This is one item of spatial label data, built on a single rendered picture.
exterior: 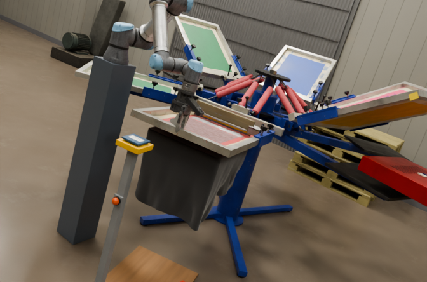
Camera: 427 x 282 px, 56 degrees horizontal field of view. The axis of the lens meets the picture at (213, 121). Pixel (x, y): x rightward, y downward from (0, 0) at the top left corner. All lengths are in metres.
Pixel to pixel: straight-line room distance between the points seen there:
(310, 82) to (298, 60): 0.40
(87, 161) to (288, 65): 2.52
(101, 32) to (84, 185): 6.22
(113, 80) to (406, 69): 4.46
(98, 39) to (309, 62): 5.24
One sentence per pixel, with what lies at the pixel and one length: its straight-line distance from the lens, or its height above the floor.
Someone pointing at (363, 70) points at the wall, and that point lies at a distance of 6.15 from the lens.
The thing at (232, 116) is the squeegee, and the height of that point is 1.06.
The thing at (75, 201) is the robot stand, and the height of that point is 0.29.
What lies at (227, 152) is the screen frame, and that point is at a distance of 1.91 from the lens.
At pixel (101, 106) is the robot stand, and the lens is 2.45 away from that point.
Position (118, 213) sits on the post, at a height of 0.58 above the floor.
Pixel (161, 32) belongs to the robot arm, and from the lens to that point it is 2.03.
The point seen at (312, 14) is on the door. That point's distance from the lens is 6.43.
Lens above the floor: 1.60
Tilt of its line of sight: 14 degrees down
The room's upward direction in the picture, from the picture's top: 17 degrees clockwise
